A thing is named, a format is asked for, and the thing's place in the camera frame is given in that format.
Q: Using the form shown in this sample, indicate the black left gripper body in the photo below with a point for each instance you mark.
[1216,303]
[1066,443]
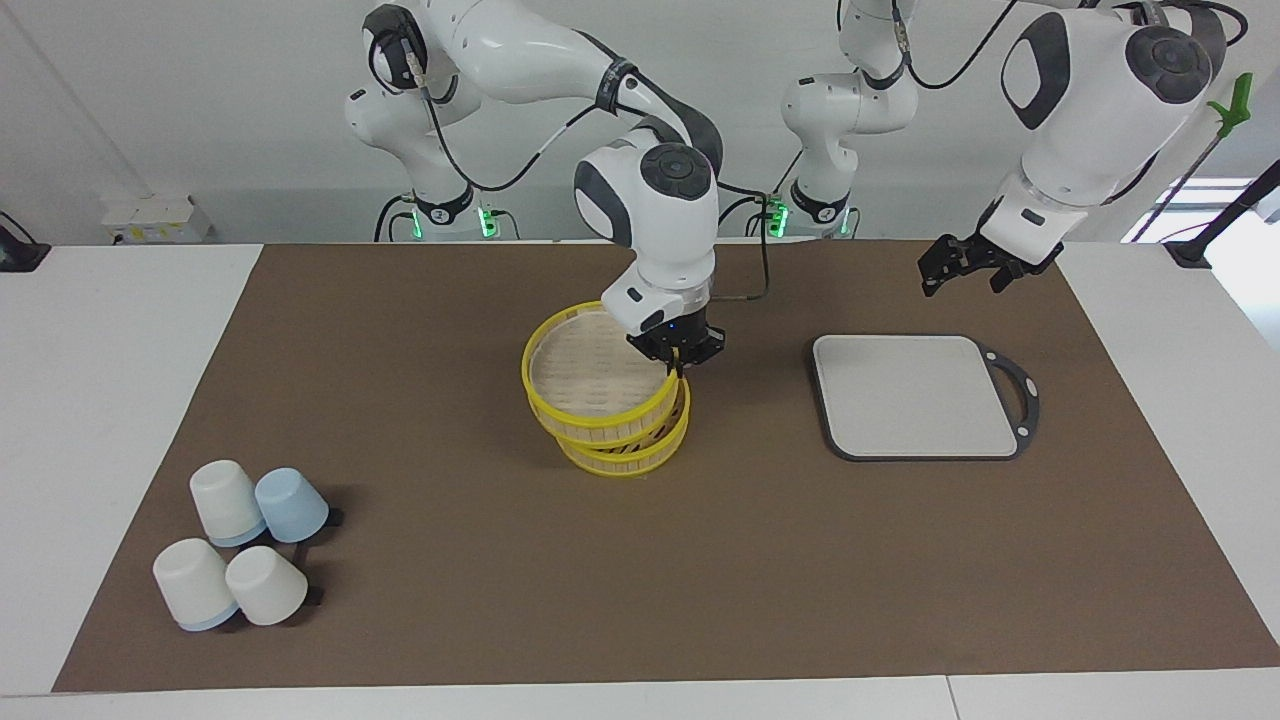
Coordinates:
[985,252]

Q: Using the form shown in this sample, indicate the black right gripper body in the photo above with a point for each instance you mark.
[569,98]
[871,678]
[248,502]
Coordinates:
[690,338]

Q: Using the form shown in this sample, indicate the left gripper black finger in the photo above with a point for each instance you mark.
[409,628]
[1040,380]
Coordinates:
[932,280]
[1001,282]

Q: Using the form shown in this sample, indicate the yellow steamer basket with liner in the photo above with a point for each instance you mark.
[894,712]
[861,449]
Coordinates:
[600,415]

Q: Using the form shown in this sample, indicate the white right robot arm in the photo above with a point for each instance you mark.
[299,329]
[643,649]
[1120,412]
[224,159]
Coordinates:
[660,210]

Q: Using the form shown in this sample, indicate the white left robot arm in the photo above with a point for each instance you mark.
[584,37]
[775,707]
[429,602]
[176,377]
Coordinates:
[1090,110]

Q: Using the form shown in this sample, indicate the white mesh steamer liner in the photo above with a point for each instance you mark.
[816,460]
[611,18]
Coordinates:
[590,365]

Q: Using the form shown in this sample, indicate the white cutting board grey rim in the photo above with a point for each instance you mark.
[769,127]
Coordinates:
[900,410]

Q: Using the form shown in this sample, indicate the brown table mat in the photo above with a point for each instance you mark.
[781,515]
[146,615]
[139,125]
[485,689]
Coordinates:
[640,580]

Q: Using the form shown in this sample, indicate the black pole stand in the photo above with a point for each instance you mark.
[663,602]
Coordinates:
[1225,215]

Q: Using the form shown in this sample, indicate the green clamp on grey pole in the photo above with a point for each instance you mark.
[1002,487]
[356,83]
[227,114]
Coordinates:
[1235,105]

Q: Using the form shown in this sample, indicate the light blue plastic cup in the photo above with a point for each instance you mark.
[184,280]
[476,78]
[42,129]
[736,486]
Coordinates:
[292,505]

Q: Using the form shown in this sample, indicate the cream plastic cup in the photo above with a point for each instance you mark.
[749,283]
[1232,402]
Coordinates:
[265,588]

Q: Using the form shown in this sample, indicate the white plastic cup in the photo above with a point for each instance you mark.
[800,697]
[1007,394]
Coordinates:
[195,585]
[225,500]

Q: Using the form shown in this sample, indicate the white box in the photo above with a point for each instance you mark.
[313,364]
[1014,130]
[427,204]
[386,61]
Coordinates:
[155,218]

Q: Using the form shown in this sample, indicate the black clamp mount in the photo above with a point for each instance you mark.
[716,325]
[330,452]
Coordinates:
[18,255]

